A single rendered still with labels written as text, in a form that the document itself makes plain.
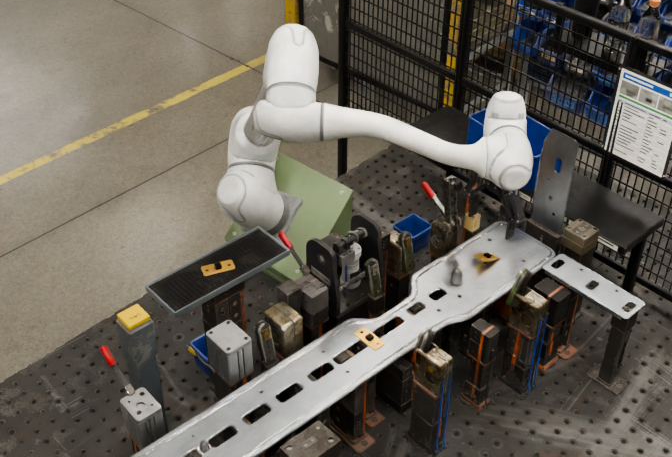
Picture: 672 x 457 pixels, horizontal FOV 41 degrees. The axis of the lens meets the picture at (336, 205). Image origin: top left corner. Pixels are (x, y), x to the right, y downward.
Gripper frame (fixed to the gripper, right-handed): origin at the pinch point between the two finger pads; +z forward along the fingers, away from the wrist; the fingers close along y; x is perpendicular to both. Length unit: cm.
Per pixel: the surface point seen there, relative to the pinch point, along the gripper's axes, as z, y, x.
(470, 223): 10.6, -11.9, 6.2
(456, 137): 12, -48, 40
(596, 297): 14.8, 30.2, 11.8
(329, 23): 74, -240, 150
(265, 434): 14, 6, -86
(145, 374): 17, -31, -97
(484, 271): 14.7, 2.4, -3.3
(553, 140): -15.3, -1.5, 26.7
